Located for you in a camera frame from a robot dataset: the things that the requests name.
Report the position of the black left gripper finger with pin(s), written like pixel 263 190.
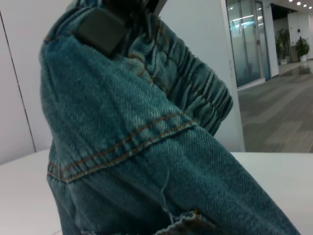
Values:
pixel 101 33
pixel 157 5

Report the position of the green potted plant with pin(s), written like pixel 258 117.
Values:
pixel 302 47
pixel 283 44

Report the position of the blue denim shorts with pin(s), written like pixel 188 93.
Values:
pixel 137 147

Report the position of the glass partition door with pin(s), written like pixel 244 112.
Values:
pixel 247 44

